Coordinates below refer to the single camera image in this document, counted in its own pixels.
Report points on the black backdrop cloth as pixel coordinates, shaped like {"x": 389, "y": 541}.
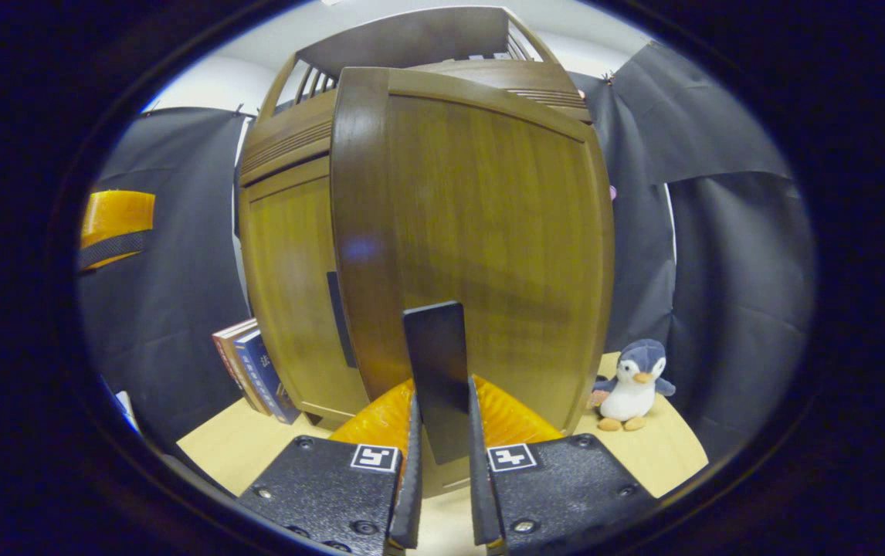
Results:
{"x": 720, "y": 270}

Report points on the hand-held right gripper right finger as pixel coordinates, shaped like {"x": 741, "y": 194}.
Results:
{"x": 481, "y": 494}

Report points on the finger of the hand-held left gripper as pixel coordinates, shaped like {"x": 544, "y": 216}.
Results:
{"x": 114, "y": 212}

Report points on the brown book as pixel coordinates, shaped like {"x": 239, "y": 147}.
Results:
{"x": 231, "y": 369}

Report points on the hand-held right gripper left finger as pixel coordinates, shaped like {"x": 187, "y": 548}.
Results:
{"x": 410, "y": 479}

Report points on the wooden cabinet door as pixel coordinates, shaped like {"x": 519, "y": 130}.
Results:
{"x": 288, "y": 270}
{"x": 489, "y": 232}

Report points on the wooden shoe cabinet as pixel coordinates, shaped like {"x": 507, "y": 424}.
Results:
{"x": 411, "y": 38}

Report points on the blue book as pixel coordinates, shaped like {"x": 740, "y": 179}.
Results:
{"x": 269, "y": 378}

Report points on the red-brown book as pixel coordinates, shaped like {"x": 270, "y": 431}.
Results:
{"x": 220, "y": 347}

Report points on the penguin plush toy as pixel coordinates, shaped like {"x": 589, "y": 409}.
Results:
{"x": 635, "y": 386}

